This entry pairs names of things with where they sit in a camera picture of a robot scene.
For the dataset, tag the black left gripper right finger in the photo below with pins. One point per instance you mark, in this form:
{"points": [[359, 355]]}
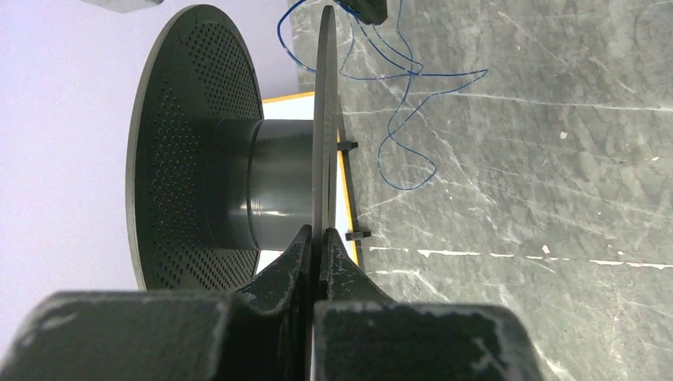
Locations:
{"points": [[361, 333]]}

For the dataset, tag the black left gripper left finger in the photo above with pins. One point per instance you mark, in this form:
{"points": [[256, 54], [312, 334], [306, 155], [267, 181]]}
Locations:
{"points": [[256, 332]]}

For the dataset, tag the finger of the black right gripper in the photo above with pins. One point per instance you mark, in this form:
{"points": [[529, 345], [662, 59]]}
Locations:
{"points": [[370, 12]]}

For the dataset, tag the black cable spool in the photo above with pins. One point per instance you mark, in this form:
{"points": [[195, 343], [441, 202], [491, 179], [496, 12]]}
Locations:
{"points": [[210, 181]]}

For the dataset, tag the whiteboard with red writing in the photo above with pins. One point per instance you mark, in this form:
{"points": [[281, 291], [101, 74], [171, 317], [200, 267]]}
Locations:
{"points": [[300, 106]]}

